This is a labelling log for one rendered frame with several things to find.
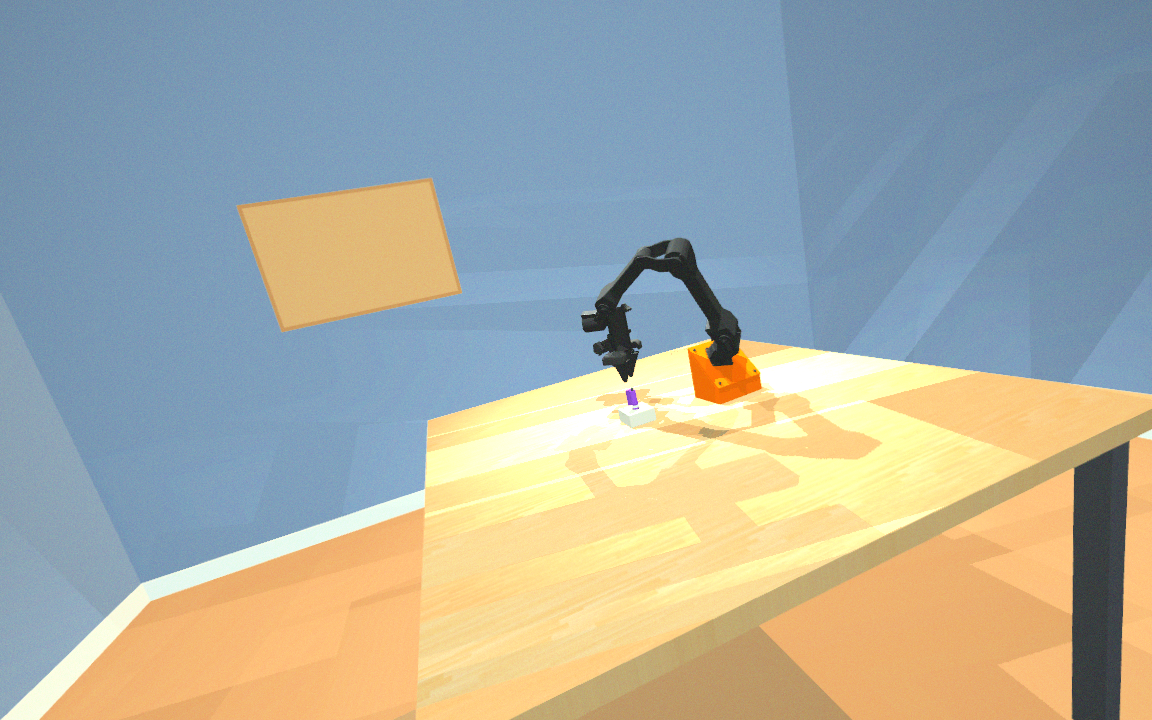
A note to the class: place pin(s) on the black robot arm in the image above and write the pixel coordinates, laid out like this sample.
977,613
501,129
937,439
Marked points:
680,262

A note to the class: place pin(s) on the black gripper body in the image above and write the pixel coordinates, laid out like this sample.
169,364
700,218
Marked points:
622,345

